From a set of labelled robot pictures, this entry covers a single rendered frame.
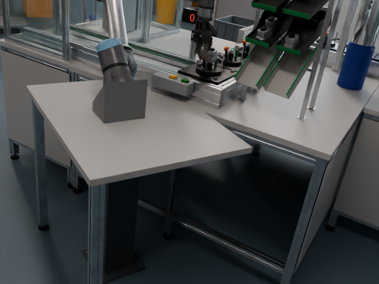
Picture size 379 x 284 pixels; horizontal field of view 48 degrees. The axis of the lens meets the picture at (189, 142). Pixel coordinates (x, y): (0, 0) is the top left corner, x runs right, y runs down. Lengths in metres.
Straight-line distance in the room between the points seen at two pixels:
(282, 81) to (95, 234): 1.10
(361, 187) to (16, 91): 2.25
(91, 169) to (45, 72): 1.31
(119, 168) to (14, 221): 1.30
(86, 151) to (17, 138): 1.58
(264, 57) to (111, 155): 0.95
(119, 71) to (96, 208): 0.61
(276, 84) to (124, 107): 0.73
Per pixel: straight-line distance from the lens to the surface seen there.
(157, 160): 1.58
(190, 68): 2.28
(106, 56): 1.87
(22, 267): 2.41
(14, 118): 3.10
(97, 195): 1.52
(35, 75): 2.80
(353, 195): 2.77
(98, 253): 1.70
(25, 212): 2.77
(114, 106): 1.82
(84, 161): 1.55
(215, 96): 2.08
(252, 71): 2.12
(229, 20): 4.62
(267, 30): 2.02
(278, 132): 1.97
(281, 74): 2.10
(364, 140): 2.62
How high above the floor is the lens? 1.65
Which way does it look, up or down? 27 degrees down
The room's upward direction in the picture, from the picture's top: 8 degrees clockwise
